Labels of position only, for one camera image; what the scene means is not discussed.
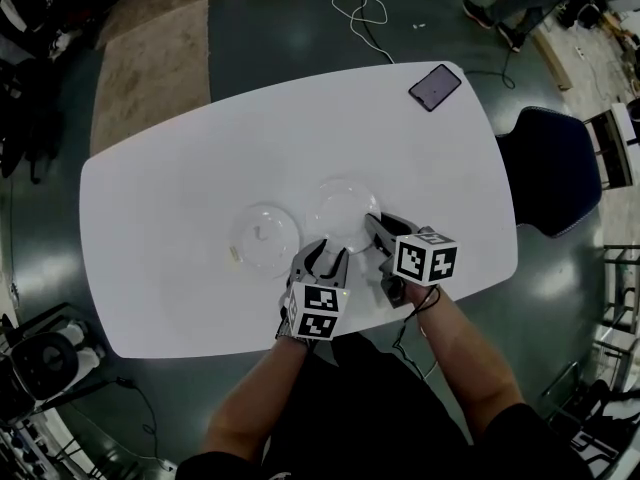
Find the black floor cable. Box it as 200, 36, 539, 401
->
114, 376, 177, 473

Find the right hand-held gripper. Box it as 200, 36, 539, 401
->
362, 212, 460, 311

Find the dark blue chair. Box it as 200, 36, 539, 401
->
494, 106, 604, 240

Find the beige floor mat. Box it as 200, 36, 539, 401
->
89, 0, 212, 158
94, 0, 253, 52

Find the black smartphone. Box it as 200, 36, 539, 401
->
407, 63, 463, 114

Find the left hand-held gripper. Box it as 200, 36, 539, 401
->
274, 238, 352, 343

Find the person's right forearm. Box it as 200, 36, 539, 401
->
403, 283, 525, 443

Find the clear glass bowl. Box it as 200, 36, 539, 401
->
228, 202, 302, 283
304, 178, 383, 257

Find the white shelf unit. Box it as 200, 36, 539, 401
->
583, 101, 640, 190

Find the person's black clothing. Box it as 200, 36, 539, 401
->
174, 335, 599, 480

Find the person's left forearm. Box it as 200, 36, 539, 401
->
204, 335, 312, 465

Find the black and white machine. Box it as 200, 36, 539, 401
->
0, 301, 109, 419

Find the black office chair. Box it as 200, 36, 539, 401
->
0, 57, 66, 184

